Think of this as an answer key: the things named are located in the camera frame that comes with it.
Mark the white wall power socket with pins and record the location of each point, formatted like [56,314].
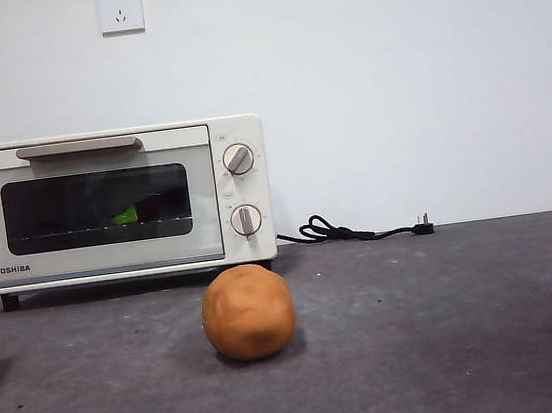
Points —
[121,11]

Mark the purple toy eggplant green stem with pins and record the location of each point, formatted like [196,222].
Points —
[126,216]

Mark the round oven timer knob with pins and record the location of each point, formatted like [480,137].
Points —
[245,219]

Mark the white toaster oven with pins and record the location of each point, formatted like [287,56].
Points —
[244,190]

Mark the round oven temperature knob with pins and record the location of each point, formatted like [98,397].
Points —
[238,159]

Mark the brown toy potato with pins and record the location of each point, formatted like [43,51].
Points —
[248,313]

